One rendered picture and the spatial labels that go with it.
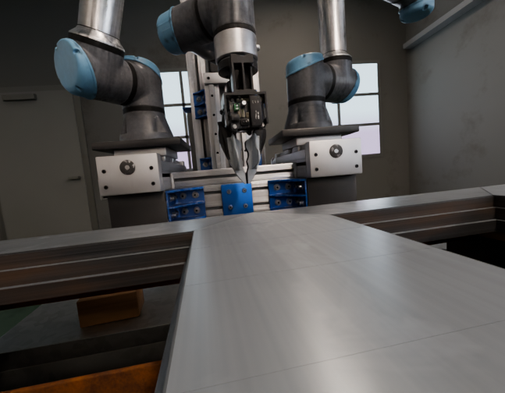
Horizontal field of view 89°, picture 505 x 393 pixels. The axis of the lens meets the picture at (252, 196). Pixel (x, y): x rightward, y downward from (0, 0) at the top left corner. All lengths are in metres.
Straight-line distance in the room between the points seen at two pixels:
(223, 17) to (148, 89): 0.38
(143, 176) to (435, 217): 0.56
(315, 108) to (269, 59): 3.08
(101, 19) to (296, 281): 0.71
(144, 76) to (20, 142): 3.51
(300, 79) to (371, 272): 0.72
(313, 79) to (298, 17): 3.36
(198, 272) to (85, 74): 0.61
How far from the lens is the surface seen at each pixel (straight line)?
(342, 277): 0.17
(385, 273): 0.18
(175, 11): 0.59
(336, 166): 0.68
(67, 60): 0.77
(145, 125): 0.79
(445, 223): 0.46
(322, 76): 0.87
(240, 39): 0.49
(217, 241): 0.26
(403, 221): 0.42
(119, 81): 0.77
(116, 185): 0.67
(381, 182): 4.18
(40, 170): 4.12
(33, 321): 0.69
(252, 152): 0.49
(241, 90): 0.45
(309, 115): 0.81
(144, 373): 0.37
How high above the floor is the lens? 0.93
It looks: 6 degrees down
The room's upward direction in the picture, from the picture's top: 5 degrees counter-clockwise
